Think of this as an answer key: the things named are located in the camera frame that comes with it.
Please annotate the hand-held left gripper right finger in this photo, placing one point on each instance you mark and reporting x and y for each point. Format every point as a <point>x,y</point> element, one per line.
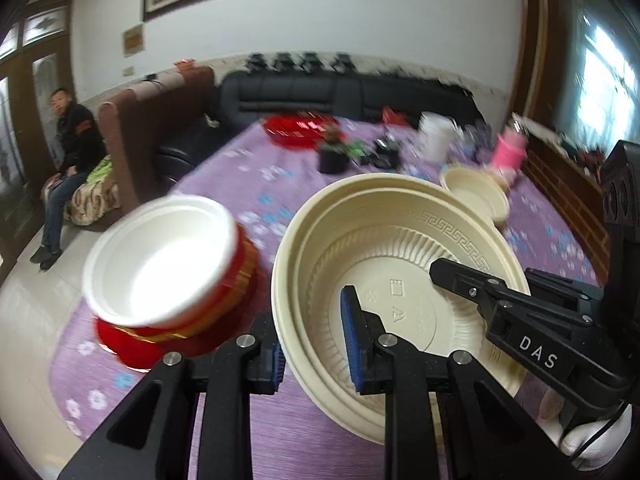
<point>352,340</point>

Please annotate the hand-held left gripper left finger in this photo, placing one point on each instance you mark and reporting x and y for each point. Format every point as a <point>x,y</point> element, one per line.
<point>265,355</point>

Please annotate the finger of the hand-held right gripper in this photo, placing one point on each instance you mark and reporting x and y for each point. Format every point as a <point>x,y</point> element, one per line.
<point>465,280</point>
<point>565,290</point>

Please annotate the cream ribbed plastic bowl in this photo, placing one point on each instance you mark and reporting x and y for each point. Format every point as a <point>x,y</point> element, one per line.
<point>380,240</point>
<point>472,195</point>

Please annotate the white disposable bowl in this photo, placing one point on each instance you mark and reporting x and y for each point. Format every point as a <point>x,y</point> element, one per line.
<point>160,265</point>

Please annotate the person's right hand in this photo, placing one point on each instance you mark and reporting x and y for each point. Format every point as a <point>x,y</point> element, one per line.
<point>595,437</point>

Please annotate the pink thermos with knit sleeve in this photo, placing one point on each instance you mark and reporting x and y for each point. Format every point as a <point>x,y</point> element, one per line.
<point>510,152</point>

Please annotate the white cup stack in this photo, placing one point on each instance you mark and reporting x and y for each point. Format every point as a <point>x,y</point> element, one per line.
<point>435,135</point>

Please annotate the small black box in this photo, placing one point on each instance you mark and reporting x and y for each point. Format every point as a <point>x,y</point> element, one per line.
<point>387,152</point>

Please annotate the red bag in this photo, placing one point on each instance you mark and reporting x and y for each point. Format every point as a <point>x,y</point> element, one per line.
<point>393,116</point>

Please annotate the purple floral tablecloth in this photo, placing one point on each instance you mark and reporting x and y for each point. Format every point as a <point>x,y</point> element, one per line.
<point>225,170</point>

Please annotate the red fruit tray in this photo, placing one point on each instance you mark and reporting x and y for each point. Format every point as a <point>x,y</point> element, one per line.
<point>295,130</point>

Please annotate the window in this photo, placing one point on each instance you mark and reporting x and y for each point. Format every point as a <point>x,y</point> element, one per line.
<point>605,70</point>

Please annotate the patterned blanket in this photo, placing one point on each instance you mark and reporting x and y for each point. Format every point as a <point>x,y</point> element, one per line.
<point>92,200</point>

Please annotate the black leather sofa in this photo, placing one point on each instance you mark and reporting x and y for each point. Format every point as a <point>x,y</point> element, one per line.
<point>300,92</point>

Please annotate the black device on sofa back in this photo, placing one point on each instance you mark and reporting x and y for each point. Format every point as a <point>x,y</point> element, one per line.
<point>310,61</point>
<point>284,61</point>
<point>257,62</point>
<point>342,61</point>

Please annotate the brown leather sofa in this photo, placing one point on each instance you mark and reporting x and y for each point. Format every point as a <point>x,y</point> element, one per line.
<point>150,125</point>

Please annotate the small red object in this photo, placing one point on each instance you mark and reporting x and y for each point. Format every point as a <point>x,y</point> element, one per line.
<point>185,63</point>

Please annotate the wooden glass door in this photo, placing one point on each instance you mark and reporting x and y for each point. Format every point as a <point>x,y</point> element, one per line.
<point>45,60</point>

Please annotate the wall socket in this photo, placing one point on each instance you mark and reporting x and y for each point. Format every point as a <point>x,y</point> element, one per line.
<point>129,71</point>

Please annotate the small wall plaque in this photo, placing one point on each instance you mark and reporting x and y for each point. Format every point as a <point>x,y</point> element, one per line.
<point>133,41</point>

